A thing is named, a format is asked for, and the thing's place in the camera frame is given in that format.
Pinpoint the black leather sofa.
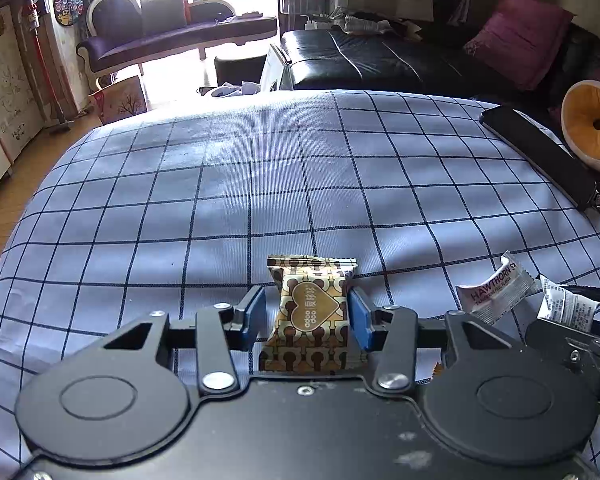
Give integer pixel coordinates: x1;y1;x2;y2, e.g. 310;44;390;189
282;22;600;130

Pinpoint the tree print paper bag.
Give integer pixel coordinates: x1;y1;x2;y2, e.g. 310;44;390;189
90;76;148;125

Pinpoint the white hawthorn snack bar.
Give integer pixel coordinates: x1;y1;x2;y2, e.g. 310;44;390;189
456;252;538;325

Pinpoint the round yellow cushion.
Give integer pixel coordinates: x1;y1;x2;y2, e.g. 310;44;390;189
560;79;600;172

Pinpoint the purple chaise lounge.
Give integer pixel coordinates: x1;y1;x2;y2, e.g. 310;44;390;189
76;0;277;92

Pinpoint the grey label snack packet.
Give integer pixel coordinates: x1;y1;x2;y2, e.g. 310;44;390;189
536;275;600;333

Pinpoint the grey cushion on chaise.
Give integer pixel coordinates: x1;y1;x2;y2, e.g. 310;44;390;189
140;0;188;37

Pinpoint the red stick vacuum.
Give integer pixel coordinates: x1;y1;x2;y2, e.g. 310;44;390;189
23;0;71;133

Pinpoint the magenta pillow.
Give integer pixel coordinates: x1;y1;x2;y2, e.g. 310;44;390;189
464;0;574;90

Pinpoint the gold brown biscuit packet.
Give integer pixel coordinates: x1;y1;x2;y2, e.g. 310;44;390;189
259;255;367;375

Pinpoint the blue checked tablecloth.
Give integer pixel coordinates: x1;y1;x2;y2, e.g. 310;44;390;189
0;90;600;479

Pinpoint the white decorated cabinet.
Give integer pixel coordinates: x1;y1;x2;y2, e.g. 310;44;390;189
0;4;44;162

